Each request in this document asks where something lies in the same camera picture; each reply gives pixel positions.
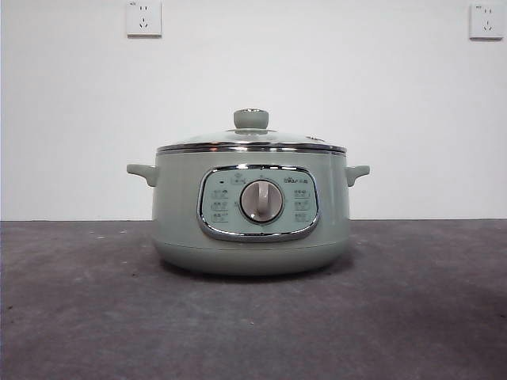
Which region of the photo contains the glass lid with green knob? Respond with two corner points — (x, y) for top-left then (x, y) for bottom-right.
(156, 107), (348, 155)

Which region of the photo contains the pale green electric cooking pot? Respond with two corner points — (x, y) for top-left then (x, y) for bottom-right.
(126, 149), (372, 277)

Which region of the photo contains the white wall socket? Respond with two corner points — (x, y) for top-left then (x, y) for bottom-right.
(126, 0), (163, 39)
(469, 3), (504, 40)

